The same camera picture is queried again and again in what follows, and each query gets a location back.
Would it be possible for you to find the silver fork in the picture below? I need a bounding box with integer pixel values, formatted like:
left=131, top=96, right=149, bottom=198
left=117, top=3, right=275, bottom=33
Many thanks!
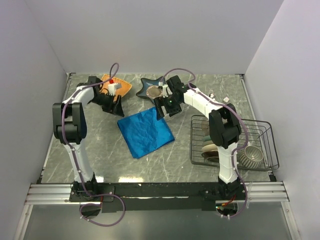
left=222, top=97, right=230, bottom=104

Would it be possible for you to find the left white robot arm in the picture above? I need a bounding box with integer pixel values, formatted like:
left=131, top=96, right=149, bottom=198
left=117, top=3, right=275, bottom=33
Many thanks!
left=52, top=76, right=124, bottom=201

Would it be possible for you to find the black wire dish rack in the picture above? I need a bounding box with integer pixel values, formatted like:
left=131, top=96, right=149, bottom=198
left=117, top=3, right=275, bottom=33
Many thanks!
left=189, top=115, right=280, bottom=172

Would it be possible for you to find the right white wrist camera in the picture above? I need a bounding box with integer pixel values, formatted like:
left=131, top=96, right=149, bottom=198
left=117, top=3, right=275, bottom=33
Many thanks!
left=158, top=84, right=173, bottom=98

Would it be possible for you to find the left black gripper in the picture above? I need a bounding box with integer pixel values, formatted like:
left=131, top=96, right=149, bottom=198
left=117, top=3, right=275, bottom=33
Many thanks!
left=90, top=92, right=125, bottom=117

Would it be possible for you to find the blue cloth napkin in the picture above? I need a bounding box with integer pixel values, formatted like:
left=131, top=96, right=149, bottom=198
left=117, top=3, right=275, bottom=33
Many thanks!
left=117, top=107, right=175, bottom=159

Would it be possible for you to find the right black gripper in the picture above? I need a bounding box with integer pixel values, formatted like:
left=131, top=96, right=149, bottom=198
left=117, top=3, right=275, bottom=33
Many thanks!
left=154, top=94, right=182, bottom=121

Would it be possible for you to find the dark blue star dish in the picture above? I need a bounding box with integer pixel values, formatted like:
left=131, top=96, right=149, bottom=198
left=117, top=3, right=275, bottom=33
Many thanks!
left=136, top=76, right=163, bottom=104

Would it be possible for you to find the orange woven basket tray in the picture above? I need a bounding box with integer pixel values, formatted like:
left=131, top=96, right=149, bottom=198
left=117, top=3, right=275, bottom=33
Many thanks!
left=99, top=77, right=132, bottom=97

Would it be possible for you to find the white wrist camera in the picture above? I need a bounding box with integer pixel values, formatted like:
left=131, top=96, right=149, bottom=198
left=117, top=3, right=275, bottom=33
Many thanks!
left=158, top=84, right=173, bottom=98
left=107, top=79, right=122, bottom=96

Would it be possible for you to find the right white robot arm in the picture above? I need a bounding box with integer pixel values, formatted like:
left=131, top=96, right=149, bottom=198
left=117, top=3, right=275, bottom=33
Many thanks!
left=153, top=75, right=242, bottom=200

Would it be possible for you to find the green plate in rack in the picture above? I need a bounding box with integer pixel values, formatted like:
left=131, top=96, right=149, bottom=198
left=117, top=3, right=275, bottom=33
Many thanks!
left=202, top=135, right=212, bottom=142

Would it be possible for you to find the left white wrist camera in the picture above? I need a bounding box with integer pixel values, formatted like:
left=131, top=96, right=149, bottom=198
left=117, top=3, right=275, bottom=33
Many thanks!
left=107, top=79, right=122, bottom=96

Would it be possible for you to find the grey ribbed mug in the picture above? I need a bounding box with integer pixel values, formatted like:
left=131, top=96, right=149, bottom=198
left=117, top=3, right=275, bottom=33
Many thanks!
left=237, top=145, right=264, bottom=169

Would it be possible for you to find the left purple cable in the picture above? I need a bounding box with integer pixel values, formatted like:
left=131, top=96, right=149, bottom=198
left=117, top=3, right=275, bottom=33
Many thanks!
left=61, top=62, right=126, bottom=227

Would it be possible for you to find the purple cable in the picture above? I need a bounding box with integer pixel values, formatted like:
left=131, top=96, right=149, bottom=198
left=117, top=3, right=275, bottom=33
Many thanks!
left=159, top=67, right=251, bottom=221
left=61, top=62, right=126, bottom=227

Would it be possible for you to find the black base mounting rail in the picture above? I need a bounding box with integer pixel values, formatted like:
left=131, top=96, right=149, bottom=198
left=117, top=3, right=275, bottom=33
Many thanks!
left=69, top=182, right=246, bottom=213

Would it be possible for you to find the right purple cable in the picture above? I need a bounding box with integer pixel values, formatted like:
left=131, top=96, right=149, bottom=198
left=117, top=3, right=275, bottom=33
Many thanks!
left=159, top=67, right=251, bottom=221

